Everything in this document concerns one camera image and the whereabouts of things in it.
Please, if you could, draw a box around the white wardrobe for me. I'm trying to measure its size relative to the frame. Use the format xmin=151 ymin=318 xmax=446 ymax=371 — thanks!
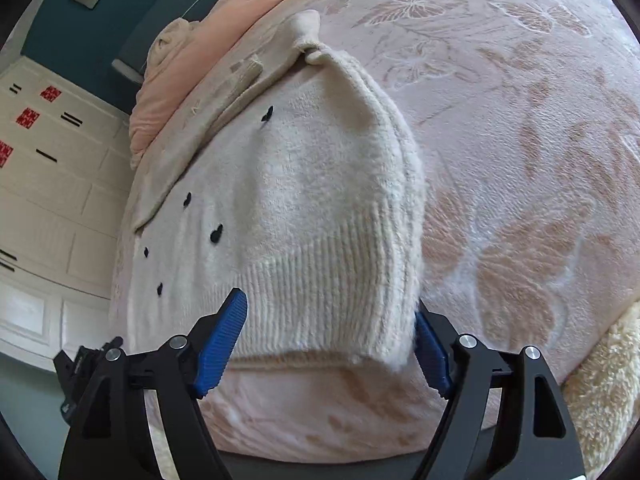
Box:
xmin=0 ymin=55 xmax=135 ymax=371

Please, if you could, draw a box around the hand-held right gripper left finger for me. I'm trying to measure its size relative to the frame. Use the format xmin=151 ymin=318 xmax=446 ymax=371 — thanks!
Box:
xmin=59 ymin=287 xmax=249 ymax=480

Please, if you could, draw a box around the pink butterfly blanket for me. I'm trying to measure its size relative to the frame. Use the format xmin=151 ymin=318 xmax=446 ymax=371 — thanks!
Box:
xmin=107 ymin=0 xmax=640 ymax=461

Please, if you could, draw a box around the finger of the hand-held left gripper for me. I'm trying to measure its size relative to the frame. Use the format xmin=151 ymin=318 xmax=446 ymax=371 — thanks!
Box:
xmin=54 ymin=336 xmax=125 ymax=423

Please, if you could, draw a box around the grey headboard wing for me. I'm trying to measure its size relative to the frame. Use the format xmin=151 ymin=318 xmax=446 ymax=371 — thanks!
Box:
xmin=111 ymin=57 xmax=146 ymax=84

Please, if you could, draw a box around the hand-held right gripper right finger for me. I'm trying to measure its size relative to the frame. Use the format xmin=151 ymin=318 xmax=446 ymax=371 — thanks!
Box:
xmin=414 ymin=300 xmax=587 ymax=480

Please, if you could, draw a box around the crumpled cream garment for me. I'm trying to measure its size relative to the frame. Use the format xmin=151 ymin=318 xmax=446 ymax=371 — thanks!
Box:
xmin=145 ymin=17 xmax=202 ymax=83

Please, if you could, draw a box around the peach duvet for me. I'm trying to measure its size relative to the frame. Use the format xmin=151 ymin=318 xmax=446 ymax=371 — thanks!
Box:
xmin=129 ymin=0 xmax=346 ymax=158

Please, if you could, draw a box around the cream fluffy cushion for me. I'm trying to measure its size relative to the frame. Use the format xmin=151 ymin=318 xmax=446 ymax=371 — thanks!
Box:
xmin=561 ymin=302 xmax=640 ymax=480

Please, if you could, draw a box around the cream knit sweater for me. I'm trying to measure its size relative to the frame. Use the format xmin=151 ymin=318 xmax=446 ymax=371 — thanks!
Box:
xmin=127 ymin=10 xmax=428 ymax=373

